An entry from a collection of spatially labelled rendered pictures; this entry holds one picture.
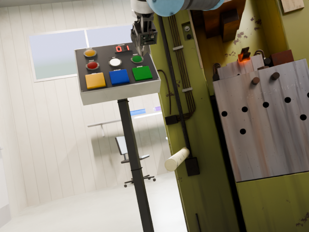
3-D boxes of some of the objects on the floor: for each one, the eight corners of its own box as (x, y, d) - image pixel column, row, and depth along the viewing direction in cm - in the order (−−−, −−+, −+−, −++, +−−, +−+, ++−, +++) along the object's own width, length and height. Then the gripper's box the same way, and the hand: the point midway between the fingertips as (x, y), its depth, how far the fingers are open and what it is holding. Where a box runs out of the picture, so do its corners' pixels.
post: (167, 308, 109) (118, 67, 118) (158, 308, 109) (111, 69, 119) (168, 301, 112) (121, 69, 122) (160, 302, 113) (114, 71, 123)
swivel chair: (152, 177, 474) (142, 131, 481) (158, 182, 419) (147, 130, 427) (123, 185, 461) (113, 137, 469) (125, 190, 407) (115, 136, 414)
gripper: (134, 17, 80) (134, 67, 97) (162, 14, 81) (157, 64, 99) (128, 3, 84) (130, 53, 102) (154, 1, 86) (151, 50, 103)
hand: (141, 51), depth 101 cm, fingers closed
